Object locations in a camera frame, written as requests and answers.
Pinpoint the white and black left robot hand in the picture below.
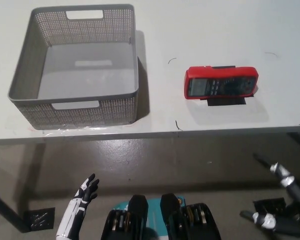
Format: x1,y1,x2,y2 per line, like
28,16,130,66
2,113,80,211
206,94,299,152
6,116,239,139
55,173,101,240

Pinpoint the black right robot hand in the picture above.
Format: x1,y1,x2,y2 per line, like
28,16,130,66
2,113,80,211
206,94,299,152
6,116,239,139
239,152,300,238

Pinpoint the red digital multimeter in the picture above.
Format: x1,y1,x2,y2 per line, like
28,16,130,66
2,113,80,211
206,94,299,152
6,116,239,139
184,65,260,100

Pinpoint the black floor tape patch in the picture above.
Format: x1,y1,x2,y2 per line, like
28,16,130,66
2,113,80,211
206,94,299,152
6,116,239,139
252,197,287,221
23,206,56,231

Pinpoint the black robot body teal top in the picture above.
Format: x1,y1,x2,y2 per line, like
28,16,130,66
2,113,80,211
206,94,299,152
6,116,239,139
99,193,222,240

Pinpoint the black metal table leg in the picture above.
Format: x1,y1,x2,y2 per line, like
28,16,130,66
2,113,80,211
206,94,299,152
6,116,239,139
0,186,25,234

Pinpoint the clear tape strip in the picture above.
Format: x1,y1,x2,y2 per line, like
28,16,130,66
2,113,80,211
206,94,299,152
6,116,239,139
41,125,132,135

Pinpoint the black tape patch on table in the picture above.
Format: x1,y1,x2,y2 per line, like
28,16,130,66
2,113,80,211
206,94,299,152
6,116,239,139
206,65,255,109

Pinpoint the gray perforated plastic basket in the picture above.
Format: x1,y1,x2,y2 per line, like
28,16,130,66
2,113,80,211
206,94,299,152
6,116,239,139
7,3,140,131

